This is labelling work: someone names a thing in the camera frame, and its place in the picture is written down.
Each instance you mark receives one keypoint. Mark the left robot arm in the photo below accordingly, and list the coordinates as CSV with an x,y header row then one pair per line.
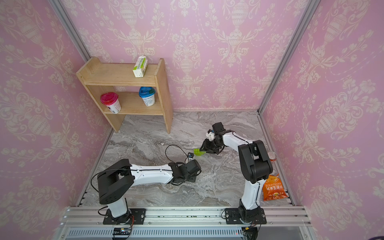
x,y
116,180

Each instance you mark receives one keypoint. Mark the aluminium corner profile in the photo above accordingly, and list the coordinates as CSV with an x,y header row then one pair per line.
x,y
70,28
296,37

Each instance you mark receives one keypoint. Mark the blue lid cup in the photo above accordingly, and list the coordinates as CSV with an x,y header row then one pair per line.
x,y
148,95

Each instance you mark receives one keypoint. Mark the aluminium corner profile left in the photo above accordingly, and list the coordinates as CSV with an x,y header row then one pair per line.
x,y
70,28

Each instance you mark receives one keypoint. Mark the aluminium corner profile right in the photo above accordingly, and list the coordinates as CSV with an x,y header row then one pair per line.
x,y
296,37

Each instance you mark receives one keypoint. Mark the white green carton box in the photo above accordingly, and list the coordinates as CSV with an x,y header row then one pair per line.
x,y
140,67

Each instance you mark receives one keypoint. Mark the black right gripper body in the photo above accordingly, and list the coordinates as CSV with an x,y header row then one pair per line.
x,y
212,146

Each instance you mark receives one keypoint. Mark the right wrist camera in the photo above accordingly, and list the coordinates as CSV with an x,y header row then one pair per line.
x,y
210,135

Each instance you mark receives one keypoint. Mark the orange snack bag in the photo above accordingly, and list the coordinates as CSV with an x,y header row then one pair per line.
x,y
273,189

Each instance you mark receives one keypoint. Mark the small circuit board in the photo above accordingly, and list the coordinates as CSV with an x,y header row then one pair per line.
x,y
120,232

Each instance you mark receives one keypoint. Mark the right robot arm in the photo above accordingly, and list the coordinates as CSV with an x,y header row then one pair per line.
x,y
255,164

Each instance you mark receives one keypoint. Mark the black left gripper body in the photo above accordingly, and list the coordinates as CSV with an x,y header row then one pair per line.
x,y
191,179

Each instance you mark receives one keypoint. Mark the pink lid cup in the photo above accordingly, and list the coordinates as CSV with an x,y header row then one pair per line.
x,y
111,101

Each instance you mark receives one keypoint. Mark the red cola can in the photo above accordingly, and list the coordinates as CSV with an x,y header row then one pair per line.
x,y
272,156

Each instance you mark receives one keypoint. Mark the wooden shelf unit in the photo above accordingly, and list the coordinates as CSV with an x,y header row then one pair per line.
x,y
101,78

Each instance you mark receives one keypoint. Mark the green lego brick base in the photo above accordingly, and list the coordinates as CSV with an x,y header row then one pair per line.
x,y
198,152

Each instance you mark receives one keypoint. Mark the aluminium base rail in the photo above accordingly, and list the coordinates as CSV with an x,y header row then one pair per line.
x,y
189,223

